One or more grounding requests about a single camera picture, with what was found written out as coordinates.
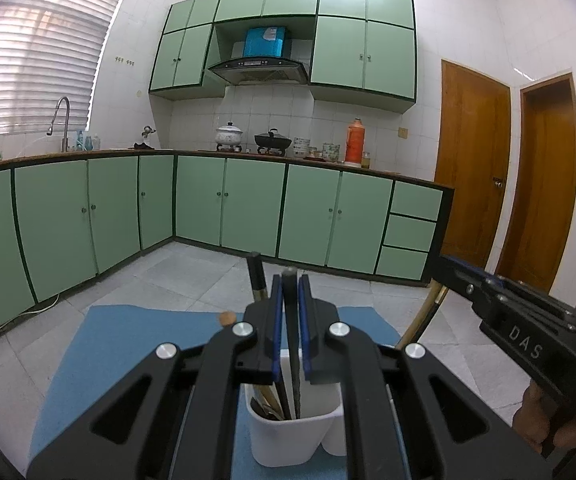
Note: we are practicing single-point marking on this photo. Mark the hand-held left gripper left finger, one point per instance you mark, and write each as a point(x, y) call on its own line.
point(277, 330)

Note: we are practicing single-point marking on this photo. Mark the white cooking pot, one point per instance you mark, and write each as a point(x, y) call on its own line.
point(229, 135)

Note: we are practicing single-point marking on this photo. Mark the blue box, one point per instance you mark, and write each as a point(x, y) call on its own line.
point(265, 42)

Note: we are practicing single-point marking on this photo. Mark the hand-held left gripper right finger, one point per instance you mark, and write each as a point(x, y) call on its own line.
point(304, 330)

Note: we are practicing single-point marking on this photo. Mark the grey chopstick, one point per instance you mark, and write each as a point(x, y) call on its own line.
point(291, 320)

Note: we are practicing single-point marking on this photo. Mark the silver kettle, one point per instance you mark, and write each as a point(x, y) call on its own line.
point(148, 136)

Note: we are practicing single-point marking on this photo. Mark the white window blind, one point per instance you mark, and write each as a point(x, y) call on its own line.
point(33, 55)

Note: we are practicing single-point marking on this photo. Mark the black wok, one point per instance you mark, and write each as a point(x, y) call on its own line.
point(273, 140)

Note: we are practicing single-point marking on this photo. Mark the dark blue chopstick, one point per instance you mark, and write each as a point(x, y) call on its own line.
point(255, 275)

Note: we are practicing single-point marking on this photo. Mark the white two-compartment utensil holder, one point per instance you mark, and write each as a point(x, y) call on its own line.
point(288, 440)

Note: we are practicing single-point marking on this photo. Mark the orange thermos flask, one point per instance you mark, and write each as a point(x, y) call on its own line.
point(354, 145)

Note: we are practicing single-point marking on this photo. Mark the small amber jar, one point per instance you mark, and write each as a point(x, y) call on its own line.
point(365, 160)

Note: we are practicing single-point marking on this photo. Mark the plain wooden door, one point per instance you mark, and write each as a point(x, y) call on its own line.
point(547, 185)

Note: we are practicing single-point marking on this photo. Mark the wooden chopstick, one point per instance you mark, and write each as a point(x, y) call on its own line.
point(227, 319)
point(418, 312)

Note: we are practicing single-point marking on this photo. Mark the black range hood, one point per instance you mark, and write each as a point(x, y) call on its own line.
point(258, 67)

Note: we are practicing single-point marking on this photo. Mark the stack of bowls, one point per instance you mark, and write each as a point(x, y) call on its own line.
point(301, 147)

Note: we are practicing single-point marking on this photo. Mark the steel kitchen faucet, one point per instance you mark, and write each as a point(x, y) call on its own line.
point(65, 125)

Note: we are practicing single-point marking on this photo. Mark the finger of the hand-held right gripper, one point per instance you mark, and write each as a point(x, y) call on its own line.
point(460, 282)
point(472, 267)

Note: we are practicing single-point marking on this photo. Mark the person's right hand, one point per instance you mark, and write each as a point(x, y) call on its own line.
point(535, 420)

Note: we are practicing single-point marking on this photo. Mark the blue tablecloth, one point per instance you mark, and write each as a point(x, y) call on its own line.
point(133, 330)

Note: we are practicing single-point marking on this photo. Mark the green wall cabinets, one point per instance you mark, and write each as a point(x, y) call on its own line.
point(362, 55)

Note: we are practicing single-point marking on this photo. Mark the green base cabinets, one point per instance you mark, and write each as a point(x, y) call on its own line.
point(53, 220)

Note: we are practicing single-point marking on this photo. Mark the bottles beside sink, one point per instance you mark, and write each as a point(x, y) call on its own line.
point(88, 141)

